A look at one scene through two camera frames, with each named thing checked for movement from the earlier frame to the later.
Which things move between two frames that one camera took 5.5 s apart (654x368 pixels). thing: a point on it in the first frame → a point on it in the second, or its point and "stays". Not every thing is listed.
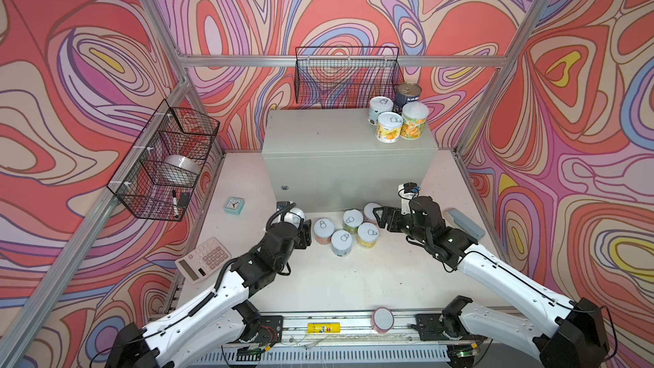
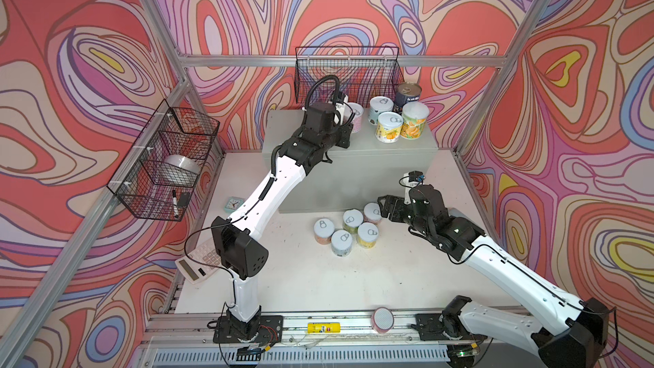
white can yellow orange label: x=388 y=127 stays
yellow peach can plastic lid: x=414 y=116 stays
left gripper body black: x=300 y=239 → x=337 y=137
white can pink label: x=295 y=216 → x=357 y=120
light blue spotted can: x=378 y=105 stays
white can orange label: x=324 y=229 stays
